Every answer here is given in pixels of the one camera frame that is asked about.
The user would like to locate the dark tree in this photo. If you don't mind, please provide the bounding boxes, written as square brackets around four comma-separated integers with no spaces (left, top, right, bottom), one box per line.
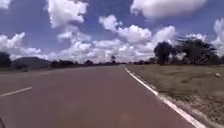
[0,51,13,70]

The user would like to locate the distant row of trees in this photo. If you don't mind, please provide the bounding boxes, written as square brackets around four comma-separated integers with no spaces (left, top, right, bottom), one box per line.
[49,55,155,67]

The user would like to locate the dark distant hill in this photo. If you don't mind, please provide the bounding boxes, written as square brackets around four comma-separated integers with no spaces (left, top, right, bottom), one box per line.
[11,56,53,70]

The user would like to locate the group of dark trees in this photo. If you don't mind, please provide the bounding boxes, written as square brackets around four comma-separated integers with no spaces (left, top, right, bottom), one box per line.
[152,34,224,66]

